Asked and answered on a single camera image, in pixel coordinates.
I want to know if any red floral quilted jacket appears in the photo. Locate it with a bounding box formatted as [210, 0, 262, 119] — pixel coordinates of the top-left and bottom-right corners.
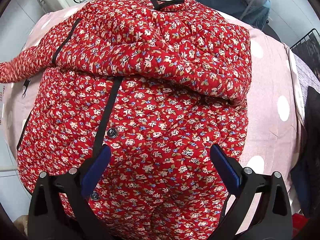
[0, 0, 253, 240]

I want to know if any grey patterned cloth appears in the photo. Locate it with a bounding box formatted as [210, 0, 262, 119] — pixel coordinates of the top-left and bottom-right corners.
[294, 54, 320, 105]

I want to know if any black wire rack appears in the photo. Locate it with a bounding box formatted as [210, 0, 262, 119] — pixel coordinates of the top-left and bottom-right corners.
[290, 28, 320, 80]

